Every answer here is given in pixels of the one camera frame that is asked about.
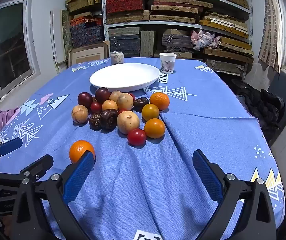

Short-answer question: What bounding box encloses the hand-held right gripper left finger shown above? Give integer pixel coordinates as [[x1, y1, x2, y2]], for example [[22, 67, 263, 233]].
[[12, 151, 95, 240]]

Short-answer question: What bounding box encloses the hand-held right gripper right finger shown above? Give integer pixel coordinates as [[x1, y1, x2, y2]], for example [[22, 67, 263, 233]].
[[192, 149, 276, 240]]

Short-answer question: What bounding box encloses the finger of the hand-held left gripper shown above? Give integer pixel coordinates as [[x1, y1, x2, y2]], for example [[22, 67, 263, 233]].
[[0, 154, 54, 182], [0, 137, 23, 173]]

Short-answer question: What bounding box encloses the dark brown patterned fruit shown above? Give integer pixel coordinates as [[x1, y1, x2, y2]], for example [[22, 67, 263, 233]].
[[99, 109, 119, 130], [133, 97, 149, 112], [89, 112, 102, 130]]

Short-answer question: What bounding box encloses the small tan round fruit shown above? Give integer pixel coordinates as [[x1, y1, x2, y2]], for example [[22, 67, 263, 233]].
[[71, 105, 89, 124], [109, 90, 123, 102], [117, 93, 134, 111], [102, 100, 118, 111]]

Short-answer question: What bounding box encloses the orange yellow tomato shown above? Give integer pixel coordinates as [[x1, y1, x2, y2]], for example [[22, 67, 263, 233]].
[[141, 104, 160, 122], [143, 118, 166, 139]]

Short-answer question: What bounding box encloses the large tan pepino melon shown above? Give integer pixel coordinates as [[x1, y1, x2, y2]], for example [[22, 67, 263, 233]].
[[117, 111, 140, 135]]

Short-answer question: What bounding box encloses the white plate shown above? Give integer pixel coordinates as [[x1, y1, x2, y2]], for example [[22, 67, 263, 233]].
[[89, 63, 161, 93]]

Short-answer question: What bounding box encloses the blue printed tablecloth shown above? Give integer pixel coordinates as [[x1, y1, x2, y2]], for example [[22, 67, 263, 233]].
[[0, 57, 286, 240]]

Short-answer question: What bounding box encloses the black jacket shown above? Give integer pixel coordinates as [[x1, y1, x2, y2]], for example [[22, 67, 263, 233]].
[[235, 79, 286, 130]]

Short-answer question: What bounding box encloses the sliding window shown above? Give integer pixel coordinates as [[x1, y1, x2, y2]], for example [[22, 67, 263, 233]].
[[0, 0, 41, 105]]

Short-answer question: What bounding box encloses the white trim strip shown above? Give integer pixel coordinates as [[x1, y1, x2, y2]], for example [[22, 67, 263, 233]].
[[50, 10, 61, 65]]

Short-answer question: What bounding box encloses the cardboard box with wooden panel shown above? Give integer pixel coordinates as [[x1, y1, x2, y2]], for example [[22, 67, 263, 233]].
[[68, 41, 110, 67]]

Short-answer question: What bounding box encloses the white paper cup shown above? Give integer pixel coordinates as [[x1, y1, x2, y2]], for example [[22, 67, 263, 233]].
[[159, 52, 177, 74]]

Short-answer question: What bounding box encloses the silver drink can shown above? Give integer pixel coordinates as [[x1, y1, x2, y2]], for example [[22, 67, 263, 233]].
[[111, 51, 125, 65]]

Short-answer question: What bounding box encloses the green mottled panel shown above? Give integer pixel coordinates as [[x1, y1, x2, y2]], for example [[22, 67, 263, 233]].
[[62, 9, 73, 55]]

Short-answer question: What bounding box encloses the pile of blue patterned boxes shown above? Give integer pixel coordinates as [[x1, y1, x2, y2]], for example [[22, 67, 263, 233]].
[[70, 17, 105, 48]]

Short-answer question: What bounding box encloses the pink plastic bag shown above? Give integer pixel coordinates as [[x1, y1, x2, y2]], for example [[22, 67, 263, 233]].
[[190, 30, 221, 51]]

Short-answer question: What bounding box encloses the checked curtain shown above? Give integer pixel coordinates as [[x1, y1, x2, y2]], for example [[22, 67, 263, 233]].
[[258, 0, 286, 74]]

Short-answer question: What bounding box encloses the white metal shelf rack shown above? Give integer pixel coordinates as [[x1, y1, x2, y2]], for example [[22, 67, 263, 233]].
[[102, 0, 254, 80]]

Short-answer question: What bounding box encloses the stack of flat patterned boxes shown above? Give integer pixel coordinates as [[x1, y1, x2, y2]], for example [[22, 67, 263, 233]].
[[105, 0, 254, 77]]

